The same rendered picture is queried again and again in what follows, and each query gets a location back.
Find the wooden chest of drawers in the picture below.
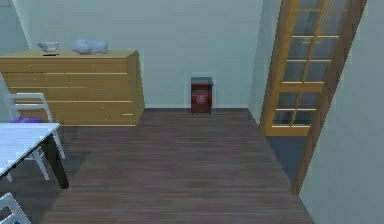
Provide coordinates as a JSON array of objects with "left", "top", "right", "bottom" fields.
[{"left": 0, "top": 49, "right": 146, "bottom": 127}]

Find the white dish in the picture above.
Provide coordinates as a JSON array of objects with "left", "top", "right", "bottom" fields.
[{"left": 36, "top": 40, "right": 59, "bottom": 53}]

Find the wooden glass-paned room door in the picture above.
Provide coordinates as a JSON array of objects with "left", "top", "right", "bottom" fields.
[{"left": 258, "top": 0, "right": 351, "bottom": 137}]

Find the pale blue crumpled cloth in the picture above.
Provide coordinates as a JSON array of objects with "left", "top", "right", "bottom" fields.
[{"left": 71, "top": 38, "right": 110, "bottom": 55}]

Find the white chair with purple cushion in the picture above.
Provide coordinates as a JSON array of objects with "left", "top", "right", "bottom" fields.
[{"left": 4, "top": 92, "right": 66, "bottom": 183}]

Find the white table with black legs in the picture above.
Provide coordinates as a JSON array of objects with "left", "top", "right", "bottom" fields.
[{"left": 0, "top": 122, "right": 70, "bottom": 190}]

